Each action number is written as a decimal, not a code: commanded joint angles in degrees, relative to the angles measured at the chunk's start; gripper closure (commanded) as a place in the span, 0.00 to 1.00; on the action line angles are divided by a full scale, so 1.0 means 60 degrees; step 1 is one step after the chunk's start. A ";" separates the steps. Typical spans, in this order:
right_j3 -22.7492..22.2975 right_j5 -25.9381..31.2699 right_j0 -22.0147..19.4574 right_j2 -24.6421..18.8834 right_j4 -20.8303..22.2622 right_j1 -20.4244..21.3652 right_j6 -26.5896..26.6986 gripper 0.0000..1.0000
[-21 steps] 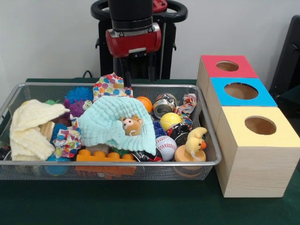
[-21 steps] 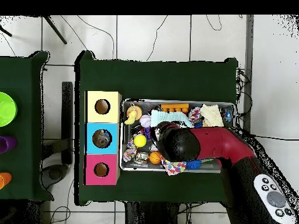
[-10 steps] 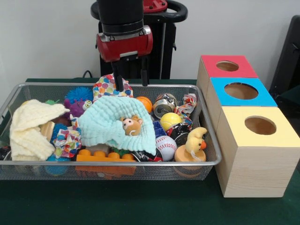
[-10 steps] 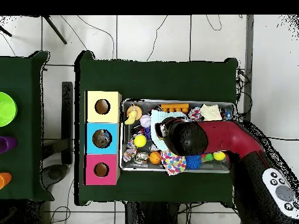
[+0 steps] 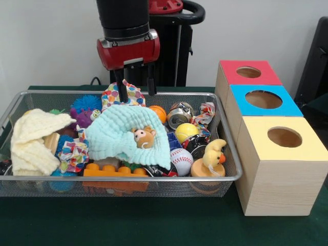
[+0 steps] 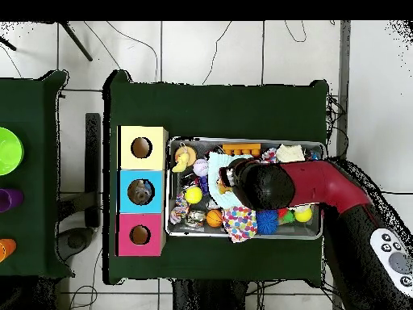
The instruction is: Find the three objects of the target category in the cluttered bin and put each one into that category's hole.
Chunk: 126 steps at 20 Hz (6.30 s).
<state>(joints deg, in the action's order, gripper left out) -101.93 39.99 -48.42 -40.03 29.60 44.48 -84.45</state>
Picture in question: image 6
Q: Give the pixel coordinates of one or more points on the mint green cloth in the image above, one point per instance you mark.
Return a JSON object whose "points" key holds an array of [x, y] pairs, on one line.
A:
{"points": [[213, 168]]}

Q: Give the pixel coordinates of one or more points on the cream knitted cloth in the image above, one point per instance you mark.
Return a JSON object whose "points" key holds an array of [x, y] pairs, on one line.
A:
{"points": [[290, 153]]}

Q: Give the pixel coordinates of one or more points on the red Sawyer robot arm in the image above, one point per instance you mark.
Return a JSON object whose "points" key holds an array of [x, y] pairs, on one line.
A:
{"points": [[316, 184]]}

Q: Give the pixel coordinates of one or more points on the silver mesh bin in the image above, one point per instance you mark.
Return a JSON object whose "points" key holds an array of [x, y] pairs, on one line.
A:
{"points": [[290, 231]]}

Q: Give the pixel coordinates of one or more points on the wooden three-hole box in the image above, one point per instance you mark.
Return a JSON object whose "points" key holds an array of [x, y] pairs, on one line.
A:
{"points": [[125, 161]]}

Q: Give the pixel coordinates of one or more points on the brown plush toy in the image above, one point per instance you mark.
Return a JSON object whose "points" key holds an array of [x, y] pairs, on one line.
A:
{"points": [[222, 189]]}

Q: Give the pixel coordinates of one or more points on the white toy baseball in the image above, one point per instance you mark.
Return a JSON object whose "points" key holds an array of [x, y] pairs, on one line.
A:
{"points": [[200, 167]]}

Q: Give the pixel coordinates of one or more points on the orange building brick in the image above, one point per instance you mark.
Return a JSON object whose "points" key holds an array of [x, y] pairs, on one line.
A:
{"points": [[242, 150]]}

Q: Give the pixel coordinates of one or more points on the yellow tennis ball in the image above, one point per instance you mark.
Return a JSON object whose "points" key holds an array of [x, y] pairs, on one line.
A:
{"points": [[193, 195]]}

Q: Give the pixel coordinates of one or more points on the yellow plush duck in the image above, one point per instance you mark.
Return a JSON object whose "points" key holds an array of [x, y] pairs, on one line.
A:
{"points": [[181, 161]]}

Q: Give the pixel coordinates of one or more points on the polka dot cloth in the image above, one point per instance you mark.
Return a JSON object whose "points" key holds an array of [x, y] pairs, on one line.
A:
{"points": [[240, 222]]}

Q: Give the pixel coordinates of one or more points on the blue spiky ball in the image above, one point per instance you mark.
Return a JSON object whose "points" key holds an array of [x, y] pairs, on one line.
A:
{"points": [[267, 222]]}

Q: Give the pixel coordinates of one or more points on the dark green tablecloth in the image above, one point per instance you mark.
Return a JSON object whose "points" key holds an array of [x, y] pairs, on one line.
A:
{"points": [[32, 97], [209, 109]]}

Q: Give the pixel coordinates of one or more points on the black panel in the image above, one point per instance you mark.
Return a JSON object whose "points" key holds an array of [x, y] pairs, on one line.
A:
{"points": [[93, 145]]}

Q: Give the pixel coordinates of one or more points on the black tripod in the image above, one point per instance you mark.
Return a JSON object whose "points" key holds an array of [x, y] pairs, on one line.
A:
{"points": [[77, 42]]}

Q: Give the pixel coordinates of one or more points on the purple cup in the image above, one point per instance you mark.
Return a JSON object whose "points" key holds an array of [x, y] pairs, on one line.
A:
{"points": [[11, 200]]}

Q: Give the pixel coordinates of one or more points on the lime green bowl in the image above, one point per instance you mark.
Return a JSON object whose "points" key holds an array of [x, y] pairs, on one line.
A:
{"points": [[9, 151]]}

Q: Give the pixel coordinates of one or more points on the orange cup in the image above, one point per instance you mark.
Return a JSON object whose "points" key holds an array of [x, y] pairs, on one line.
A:
{"points": [[6, 249]]}

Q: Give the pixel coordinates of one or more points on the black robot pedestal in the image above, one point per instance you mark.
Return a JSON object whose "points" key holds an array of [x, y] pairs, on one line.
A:
{"points": [[206, 297]]}

